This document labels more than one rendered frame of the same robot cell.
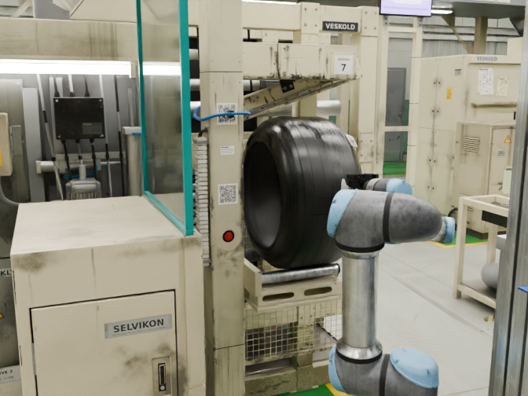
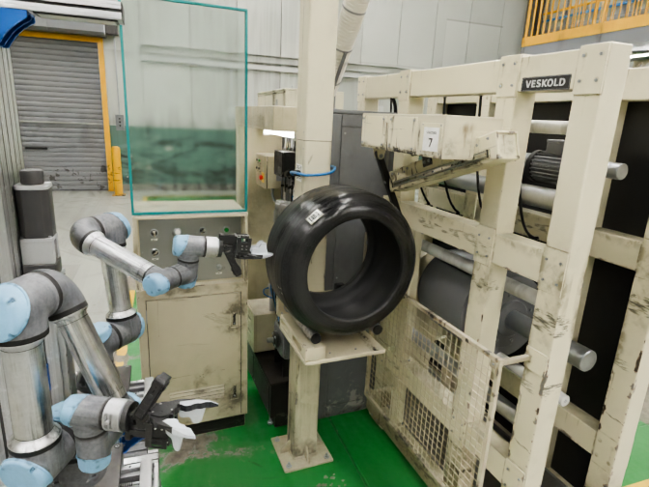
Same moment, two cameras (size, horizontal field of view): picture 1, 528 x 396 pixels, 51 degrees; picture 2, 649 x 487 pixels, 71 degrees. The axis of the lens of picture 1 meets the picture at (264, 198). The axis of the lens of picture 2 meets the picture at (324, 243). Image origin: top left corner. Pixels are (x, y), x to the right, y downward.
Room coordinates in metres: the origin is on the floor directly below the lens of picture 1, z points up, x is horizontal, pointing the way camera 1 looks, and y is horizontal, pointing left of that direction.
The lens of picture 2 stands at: (2.08, -1.95, 1.75)
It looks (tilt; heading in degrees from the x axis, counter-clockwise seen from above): 15 degrees down; 89
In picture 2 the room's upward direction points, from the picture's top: 3 degrees clockwise
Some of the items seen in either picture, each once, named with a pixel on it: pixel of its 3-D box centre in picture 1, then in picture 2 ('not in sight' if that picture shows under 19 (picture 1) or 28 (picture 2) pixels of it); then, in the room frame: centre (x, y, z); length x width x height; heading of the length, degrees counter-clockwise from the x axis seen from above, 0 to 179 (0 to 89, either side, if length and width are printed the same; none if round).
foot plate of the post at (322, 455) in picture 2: not in sight; (301, 446); (2.05, 0.16, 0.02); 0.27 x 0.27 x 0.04; 22
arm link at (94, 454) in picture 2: not in sight; (97, 442); (1.55, -0.97, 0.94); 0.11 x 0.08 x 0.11; 83
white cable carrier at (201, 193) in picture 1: (203, 202); not in sight; (1.99, 0.22, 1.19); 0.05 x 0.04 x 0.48; 22
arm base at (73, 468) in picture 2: not in sight; (77, 460); (1.42, -0.84, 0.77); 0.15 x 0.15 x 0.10
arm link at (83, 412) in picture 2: not in sight; (89, 413); (1.55, -0.99, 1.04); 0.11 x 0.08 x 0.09; 173
